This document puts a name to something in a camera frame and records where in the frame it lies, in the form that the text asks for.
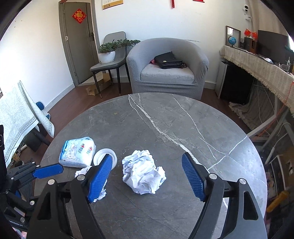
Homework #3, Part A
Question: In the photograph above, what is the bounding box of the grey door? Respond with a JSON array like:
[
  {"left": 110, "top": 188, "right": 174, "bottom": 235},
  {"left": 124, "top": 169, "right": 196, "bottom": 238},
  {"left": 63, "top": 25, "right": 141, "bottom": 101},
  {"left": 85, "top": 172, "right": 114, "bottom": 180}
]
[{"left": 62, "top": 2, "right": 99, "bottom": 84}]

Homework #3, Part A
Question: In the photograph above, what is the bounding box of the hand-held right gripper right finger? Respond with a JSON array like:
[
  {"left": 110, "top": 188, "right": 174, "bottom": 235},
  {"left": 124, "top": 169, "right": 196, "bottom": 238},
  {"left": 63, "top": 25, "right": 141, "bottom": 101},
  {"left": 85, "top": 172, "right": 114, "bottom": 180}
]
[{"left": 181, "top": 152, "right": 268, "bottom": 239}]

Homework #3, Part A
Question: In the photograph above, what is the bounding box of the pale green patterned tablecloth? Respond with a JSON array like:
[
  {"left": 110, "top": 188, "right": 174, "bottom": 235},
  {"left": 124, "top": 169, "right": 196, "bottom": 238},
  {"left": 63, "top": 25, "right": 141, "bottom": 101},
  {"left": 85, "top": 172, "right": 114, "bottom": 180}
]
[{"left": 0, "top": 80, "right": 55, "bottom": 166}]

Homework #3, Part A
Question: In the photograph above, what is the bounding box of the grey cloth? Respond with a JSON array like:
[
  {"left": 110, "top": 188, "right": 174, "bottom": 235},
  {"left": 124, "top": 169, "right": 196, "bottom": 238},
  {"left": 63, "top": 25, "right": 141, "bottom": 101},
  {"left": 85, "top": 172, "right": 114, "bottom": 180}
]
[{"left": 228, "top": 84, "right": 276, "bottom": 131}]

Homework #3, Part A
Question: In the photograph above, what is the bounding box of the black chair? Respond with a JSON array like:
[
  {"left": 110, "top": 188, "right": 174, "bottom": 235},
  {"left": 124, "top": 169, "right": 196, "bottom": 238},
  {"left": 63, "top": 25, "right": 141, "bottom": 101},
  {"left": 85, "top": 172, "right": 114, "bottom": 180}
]
[{"left": 23, "top": 124, "right": 51, "bottom": 152}]

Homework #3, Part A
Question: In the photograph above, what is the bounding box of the blue white tissue pack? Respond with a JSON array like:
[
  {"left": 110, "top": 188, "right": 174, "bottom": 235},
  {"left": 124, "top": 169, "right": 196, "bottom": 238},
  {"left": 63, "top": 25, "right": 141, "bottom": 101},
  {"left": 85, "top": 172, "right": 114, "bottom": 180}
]
[{"left": 58, "top": 137, "right": 96, "bottom": 168}]

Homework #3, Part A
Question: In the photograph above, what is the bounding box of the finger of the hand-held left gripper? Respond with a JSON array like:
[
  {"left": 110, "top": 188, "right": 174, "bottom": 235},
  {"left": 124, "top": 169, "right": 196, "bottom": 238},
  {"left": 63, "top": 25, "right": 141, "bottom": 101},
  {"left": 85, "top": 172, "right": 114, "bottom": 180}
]
[
  {"left": 3, "top": 188, "right": 37, "bottom": 211},
  {"left": 7, "top": 164, "right": 64, "bottom": 184}
]

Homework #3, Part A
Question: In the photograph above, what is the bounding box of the yellow object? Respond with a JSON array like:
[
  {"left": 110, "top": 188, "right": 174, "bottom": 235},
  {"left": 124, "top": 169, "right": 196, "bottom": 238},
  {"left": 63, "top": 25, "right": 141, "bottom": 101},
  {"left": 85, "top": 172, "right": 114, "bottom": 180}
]
[{"left": 266, "top": 190, "right": 289, "bottom": 213}]

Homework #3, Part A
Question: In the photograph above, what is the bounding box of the brown cardboard box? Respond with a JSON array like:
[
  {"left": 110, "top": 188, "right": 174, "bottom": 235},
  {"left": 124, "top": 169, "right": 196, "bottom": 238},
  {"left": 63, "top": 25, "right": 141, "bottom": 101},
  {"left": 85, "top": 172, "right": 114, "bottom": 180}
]
[{"left": 86, "top": 73, "right": 112, "bottom": 96}]

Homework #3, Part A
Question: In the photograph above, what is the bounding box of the black cabinet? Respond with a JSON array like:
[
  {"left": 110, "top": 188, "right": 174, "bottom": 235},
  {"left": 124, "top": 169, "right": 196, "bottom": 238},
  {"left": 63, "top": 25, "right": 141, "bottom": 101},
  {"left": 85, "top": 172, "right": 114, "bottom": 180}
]
[{"left": 216, "top": 58, "right": 255, "bottom": 105}]

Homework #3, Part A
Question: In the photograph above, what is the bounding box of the potted plant in white pot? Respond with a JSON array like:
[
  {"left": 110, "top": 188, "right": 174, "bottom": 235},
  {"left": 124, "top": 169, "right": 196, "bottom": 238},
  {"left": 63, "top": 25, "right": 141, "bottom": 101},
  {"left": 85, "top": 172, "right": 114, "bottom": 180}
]
[{"left": 98, "top": 39, "right": 141, "bottom": 64}]

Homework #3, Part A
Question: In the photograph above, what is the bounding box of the grey armchair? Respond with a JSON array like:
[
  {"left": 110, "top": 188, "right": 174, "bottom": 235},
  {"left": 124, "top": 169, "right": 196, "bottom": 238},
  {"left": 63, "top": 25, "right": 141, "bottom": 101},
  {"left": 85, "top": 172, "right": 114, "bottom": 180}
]
[{"left": 126, "top": 38, "right": 209, "bottom": 100}]

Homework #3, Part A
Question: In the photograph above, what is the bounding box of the black handbag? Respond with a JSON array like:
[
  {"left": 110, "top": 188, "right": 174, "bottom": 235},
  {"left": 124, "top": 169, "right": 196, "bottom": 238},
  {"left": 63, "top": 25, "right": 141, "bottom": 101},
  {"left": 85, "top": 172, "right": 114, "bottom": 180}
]
[{"left": 154, "top": 51, "right": 186, "bottom": 69}]

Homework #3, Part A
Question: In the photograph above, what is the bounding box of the red diamond door decoration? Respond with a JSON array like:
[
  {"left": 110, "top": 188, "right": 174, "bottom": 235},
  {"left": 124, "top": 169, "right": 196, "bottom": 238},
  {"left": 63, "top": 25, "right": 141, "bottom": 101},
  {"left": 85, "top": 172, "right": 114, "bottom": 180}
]
[{"left": 72, "top": 9, "right": 87, "bottom": 24}]

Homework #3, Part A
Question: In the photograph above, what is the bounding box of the cream lace cloth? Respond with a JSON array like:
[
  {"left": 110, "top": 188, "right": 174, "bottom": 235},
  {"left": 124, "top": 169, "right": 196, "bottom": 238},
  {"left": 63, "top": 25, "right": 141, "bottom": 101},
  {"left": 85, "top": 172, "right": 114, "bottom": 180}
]
[{"left": 220, "top": 45, "right": 294, "bottom": 115}]

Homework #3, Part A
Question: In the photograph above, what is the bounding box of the wall calendar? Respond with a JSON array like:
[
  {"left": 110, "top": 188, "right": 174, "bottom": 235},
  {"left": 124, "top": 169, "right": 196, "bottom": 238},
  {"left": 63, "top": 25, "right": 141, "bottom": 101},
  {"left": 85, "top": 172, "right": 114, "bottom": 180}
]
[{"left": 102, "top": 0, "right": 124, "bottom": 10}]

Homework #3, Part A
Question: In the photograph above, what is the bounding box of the grey dining chair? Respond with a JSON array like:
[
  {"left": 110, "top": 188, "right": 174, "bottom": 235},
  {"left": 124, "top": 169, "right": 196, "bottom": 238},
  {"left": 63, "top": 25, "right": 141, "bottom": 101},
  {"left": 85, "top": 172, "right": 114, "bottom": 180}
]
[{"left": 90, "top": 31, "right": 131, "bottom": 98}]

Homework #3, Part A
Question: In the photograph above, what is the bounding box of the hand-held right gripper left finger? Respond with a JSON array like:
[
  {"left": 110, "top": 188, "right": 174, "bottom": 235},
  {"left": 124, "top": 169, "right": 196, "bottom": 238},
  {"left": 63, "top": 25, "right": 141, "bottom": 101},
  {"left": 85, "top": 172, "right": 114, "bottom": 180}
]
[{"left": 27, "top": 154, "right": 113, "bottom": 239}]

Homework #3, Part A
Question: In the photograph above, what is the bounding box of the brown wooden box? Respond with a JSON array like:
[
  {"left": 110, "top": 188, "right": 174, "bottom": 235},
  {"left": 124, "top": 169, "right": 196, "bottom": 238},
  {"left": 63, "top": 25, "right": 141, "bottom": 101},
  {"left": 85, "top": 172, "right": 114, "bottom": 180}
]
[{"left": 243, "top": 37, "right": 257, "bottom": 54}]

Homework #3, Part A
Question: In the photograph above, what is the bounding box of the small white paper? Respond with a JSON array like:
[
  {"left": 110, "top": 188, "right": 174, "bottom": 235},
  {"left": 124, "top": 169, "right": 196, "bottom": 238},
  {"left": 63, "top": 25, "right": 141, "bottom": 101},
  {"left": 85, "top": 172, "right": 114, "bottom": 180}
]
[{"left": 75, "top": 167, "right": 107, "bottom": 203}]

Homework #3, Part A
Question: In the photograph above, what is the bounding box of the black monitor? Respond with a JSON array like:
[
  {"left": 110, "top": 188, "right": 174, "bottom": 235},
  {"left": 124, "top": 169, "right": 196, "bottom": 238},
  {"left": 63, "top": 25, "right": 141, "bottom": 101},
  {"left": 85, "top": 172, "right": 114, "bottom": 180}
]
[{"left": 257, "top": 30, "right": 289, "bottom": 60}]

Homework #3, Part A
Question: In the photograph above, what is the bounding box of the white metal frame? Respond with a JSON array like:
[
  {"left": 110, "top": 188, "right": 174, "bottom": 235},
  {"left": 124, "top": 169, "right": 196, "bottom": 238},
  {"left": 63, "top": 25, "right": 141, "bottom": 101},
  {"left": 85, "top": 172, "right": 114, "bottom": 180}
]
[{"left": 248, "top": 101, "right": 294, "bottom": 166}]

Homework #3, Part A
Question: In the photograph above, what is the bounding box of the blue and white object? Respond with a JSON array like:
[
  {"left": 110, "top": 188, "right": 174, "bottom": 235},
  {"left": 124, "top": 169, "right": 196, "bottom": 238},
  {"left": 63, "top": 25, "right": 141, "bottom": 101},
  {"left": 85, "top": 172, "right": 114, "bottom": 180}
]
[{"left": 35, "top": 101, "right": 51, "bottom": 120}]

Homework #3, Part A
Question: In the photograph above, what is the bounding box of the large white paper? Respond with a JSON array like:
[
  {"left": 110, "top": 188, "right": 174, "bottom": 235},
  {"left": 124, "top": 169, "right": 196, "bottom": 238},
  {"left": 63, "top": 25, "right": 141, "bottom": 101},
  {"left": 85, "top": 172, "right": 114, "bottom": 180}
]
[{"left": 122, "top": 150, "right": 166, "bottom": 195}]

